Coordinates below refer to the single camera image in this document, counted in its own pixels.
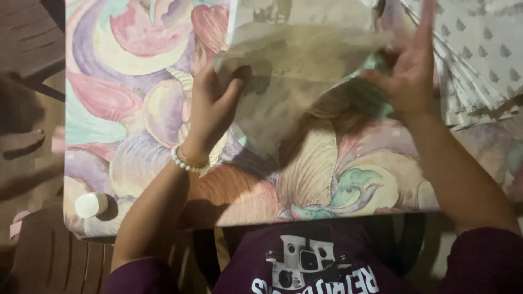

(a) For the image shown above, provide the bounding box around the person's right hand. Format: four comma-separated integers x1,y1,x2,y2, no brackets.
359,0,441,122

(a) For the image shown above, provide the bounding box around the person's left hand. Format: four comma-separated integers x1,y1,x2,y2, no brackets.
180,60,253,165

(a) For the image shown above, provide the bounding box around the beige paper sheet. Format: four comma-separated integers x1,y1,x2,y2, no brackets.
212,0,396,165

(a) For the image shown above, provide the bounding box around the thin gold bangle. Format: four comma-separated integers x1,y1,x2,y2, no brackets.
178,146,210,167

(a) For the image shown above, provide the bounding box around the pastel floral tablecloth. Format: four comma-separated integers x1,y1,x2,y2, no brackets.
63,0,523,239

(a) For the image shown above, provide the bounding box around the stack of leaf-printed paper sheets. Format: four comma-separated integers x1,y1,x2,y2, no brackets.
398,0,523,132

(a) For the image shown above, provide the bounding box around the white cylindrical glue stick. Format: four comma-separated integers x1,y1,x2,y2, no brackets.
75,192,109,219

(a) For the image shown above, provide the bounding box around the maroon printed t-shirt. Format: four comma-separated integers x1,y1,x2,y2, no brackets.
104,212,523,294

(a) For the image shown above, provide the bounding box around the brown plastic chair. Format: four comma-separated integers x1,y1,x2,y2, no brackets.
0,0,66,103
0,200,197,294

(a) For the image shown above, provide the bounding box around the white pearl bracelet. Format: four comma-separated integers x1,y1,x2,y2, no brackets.
170,144,209,173

